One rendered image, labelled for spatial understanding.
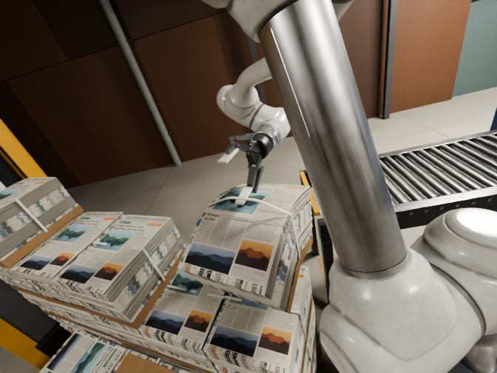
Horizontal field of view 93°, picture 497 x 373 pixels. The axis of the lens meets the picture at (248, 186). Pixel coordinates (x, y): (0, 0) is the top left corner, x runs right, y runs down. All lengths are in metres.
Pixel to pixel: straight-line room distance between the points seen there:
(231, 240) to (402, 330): 0.43
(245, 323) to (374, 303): 0.59
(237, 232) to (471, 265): 0.48
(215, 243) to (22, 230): 0.98
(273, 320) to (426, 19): 4.42
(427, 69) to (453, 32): 0.51
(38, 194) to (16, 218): 0.13
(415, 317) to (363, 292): 0.07
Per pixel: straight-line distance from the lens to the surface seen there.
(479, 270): 0.53
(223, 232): 0.70
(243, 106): 0.84
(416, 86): 4.84
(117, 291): 0.99
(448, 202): 1.38
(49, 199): 1.48
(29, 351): 2.26
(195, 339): 0.97
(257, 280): 0.61
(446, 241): 0.53
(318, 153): 0.33
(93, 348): 1.53
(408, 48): 4.64
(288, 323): 0.89
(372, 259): 0.39
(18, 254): 1.46
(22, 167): 2.02
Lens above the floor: 1.62
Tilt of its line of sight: 31 degrees down
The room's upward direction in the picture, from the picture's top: 16 degrees counter-clockwise
